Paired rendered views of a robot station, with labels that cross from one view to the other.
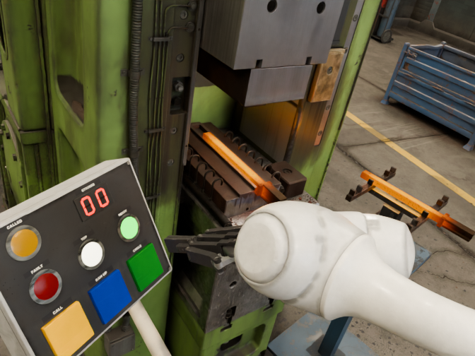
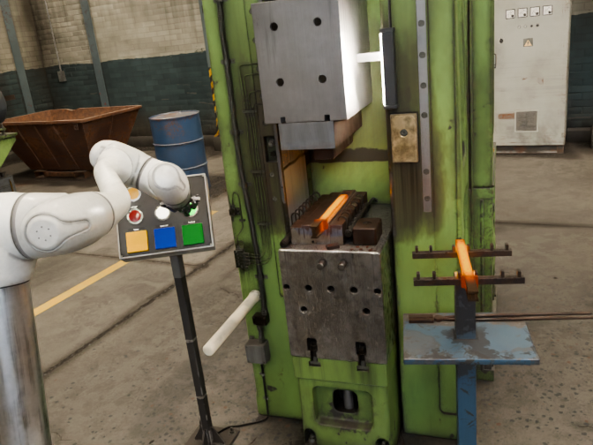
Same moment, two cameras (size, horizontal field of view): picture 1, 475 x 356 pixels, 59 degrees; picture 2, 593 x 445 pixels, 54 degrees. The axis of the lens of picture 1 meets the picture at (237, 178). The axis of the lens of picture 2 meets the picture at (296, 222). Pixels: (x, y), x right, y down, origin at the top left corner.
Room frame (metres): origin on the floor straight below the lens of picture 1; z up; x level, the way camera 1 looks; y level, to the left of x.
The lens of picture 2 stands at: (-0.01, -1.78, 1.68)
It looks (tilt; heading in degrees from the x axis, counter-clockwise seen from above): 18 degrees down; 61
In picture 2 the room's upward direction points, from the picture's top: 6 degrees counter-clockwise
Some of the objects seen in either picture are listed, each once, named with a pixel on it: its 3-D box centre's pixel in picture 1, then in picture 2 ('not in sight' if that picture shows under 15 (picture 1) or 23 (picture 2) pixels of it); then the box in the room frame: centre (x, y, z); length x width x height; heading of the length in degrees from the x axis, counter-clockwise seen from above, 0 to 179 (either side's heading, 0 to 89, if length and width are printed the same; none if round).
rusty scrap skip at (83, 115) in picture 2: not in sight; (71, 143); (1.33, 7.16, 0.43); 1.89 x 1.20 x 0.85; 123
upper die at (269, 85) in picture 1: (233, 56); (323, 124); (1.17, 0.08, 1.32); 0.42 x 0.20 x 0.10; 40
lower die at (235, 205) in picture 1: (215, 163); (331, 214); (1.17, 0.08, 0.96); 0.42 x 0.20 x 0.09; 40
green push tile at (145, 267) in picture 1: (144, 266); (192, 234); (0.62, 0.16, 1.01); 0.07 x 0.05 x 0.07; 155
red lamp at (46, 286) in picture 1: (46, 286); (134, 215); (0.46, 0.28, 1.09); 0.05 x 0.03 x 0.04; 130
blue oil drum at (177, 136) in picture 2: not in sight; (180, 153); (2.13, 4.69, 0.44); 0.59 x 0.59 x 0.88
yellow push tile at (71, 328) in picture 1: (68, 330); (137, 241); (0.44, 0.24, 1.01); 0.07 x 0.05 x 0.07; 155
